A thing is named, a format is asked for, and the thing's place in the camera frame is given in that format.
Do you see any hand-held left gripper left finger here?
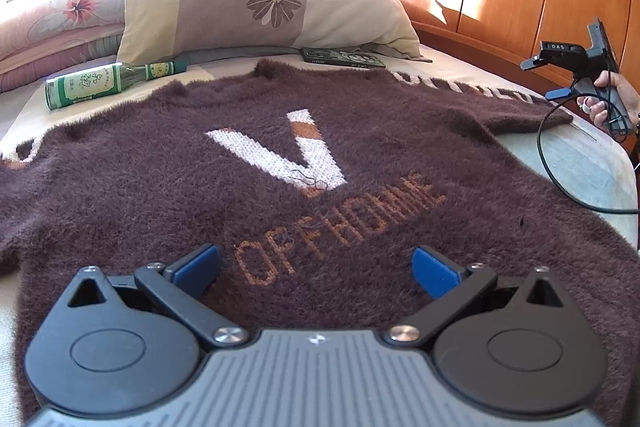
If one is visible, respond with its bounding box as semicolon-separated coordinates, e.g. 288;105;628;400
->
65;244;249;350

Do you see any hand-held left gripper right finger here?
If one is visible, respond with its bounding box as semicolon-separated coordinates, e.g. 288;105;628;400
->
386;246;573;350

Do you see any brown fuzzy sweater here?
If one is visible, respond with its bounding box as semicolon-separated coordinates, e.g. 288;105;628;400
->
0;58;640;415

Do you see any person's right hand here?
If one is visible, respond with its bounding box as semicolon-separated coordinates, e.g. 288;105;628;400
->
575;71;640;132

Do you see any green glass bottle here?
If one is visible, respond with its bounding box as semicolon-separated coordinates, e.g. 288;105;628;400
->
45;61;189;112

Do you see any pink floral pillow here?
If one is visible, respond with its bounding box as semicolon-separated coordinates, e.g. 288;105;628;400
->
0;0;130;94

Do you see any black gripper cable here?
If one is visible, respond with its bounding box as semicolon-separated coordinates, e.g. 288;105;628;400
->
537;97;640;215

